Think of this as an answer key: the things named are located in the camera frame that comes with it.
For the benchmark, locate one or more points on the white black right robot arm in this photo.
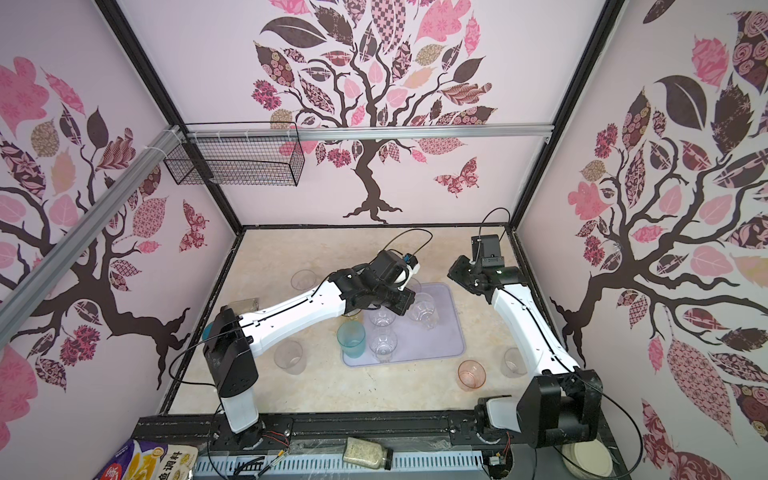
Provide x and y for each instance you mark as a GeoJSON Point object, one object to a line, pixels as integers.
{"type": "Point", "coordinates": [562, 401]}

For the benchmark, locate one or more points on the teal green plastic cup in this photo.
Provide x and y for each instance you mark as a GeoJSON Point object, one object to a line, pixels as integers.
{"type": "Point", "coordinates": [351, 337]}

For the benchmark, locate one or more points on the pink transparent cup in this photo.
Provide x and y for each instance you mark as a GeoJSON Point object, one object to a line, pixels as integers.
{"type": "Point", "coordinates": [471, 375]}

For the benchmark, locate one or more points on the clear cup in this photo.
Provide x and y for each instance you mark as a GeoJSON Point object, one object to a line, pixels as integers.
{"type": "Point", "coordinates": [512, 364]}
{"type": "Point", "coordinates": [289, 356]}

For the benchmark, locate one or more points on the aluminium rail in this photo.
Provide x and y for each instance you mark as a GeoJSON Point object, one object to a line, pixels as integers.
{"type": "Point", "coordinates": [384, 132]}
{"type": "Point", "coordinates": [18, 307]}

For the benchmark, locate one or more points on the clear glass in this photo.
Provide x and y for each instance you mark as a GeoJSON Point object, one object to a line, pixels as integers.
{"type": "Point", "coordinates": [381, 318]}
{"type": "Point", "coordinates": [382, 343]}
{"type": "Point", "coordinates": [423, 311]}
{"type": "Point", "coordinates": [304, 280]}

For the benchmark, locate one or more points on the grain filled bottle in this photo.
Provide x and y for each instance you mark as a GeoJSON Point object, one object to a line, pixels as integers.
{"type": "Point", "coordinates": [367, 454]}

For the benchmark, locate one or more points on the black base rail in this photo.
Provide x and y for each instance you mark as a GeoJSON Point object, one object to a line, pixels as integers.
{"type": "Point", "coordinates": [327, 432]}

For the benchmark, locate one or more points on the snack bag colourful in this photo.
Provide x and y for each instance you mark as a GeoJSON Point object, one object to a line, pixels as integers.
{"type": "Point", "coordinates": [144, 460]}

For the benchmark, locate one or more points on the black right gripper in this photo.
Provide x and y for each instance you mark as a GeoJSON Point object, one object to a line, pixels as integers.
{"type": "Point", "coordinates": [457, 268]}

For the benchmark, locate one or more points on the aluminium rail back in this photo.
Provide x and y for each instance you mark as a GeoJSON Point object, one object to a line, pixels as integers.
{"type": "Point", "coordinates": [384, 132]}

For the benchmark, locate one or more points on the aluminium rail left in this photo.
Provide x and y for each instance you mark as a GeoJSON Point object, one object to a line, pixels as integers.
{"type": "Point", "coordinates": [18, 307]}

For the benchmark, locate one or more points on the teal lidded jar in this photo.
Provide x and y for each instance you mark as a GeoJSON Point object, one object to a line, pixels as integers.
{"type": "Point", "coordinates": [206, 332]}

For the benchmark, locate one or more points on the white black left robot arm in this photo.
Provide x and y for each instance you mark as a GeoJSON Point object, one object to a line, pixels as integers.
{"type": "Point", "coordinates": [236, 340]}

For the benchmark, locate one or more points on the white vented cable duct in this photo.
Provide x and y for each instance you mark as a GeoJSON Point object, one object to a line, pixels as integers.
{"type": "Point", "coordinates": [406, 465]}

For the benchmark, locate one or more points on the lavender plastic tray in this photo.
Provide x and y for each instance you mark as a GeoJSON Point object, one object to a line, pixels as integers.
{"type": "Point", "coordinates": [413, 341]}

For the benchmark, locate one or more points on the round white lid container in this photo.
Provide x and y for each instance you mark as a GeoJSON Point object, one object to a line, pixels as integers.
{"type": "Point", "coordinates": [588, 460]}

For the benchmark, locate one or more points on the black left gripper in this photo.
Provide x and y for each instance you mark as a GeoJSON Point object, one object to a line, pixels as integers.
{"type": "Point", "coordinates": [406, 296]}

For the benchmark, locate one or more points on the black wire basket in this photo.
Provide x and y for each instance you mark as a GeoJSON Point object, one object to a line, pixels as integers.
{"type": "Point", "coordinates": [260, 153]}

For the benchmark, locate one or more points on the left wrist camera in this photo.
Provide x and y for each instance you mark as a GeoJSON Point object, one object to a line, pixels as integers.
{"type": "Point", "coordinates": [411, 260]}

